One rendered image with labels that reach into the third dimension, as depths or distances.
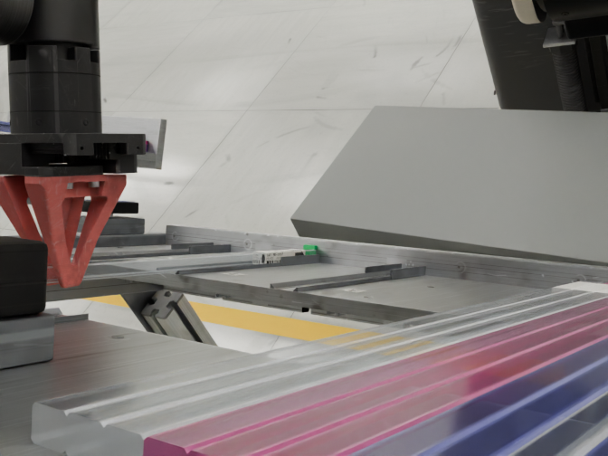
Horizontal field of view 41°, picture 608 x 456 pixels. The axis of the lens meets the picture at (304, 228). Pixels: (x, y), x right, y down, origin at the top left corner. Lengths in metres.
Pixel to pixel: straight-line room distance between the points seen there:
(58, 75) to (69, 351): 0.23
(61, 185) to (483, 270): 0.35
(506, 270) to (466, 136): 0.40
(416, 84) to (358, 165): 1.31
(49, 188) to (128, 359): 0.20
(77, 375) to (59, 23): 0.28
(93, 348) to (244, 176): 1.96
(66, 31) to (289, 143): 1.84
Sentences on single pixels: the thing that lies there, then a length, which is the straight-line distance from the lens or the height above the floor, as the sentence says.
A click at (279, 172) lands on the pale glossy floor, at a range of 2.25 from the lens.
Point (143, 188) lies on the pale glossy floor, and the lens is 2.50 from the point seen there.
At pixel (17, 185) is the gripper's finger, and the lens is 0.55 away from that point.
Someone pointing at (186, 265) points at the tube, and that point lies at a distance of 0.64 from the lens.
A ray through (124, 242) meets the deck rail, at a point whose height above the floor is 0.76.
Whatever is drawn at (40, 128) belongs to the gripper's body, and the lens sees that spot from 0.53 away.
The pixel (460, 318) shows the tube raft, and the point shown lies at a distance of 0.41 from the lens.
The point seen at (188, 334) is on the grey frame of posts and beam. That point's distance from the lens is 0.98.
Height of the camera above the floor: 1.21
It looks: 37 degrees down
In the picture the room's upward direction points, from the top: 26 degrees counter-clockwise
